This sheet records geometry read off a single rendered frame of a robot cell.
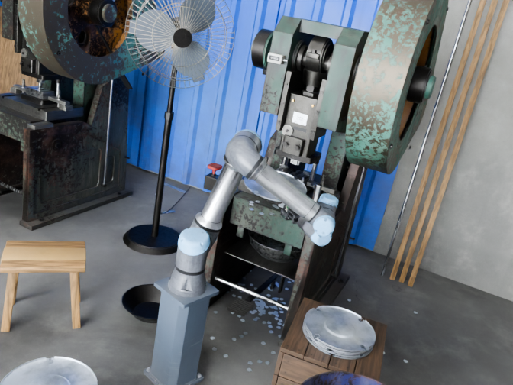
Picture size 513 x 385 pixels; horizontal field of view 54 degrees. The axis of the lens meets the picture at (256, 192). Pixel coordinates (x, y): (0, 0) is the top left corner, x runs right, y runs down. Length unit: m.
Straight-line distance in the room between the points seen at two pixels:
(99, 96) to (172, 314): 1.89
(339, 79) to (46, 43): 1.51
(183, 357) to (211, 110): 2.34
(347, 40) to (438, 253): 1.92
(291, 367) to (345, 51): 1.32
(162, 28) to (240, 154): 1.24
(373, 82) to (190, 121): 2.37
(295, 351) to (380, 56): 1.14
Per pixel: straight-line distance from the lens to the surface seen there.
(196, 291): 1.96
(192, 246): 1.87
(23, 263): 2.37
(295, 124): 2.40
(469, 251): 3.70
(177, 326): 2.02
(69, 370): 1.84
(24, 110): 3.43
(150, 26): 2.81
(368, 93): 1.95
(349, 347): 2.02
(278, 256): 2.55
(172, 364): 2.13
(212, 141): 4.00
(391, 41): 1.96
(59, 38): 2.92
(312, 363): 1.98
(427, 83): 2.28
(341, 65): 2.26
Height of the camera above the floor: 1.53
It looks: 20 degrees down
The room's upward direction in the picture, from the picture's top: 11 degrees clockwise
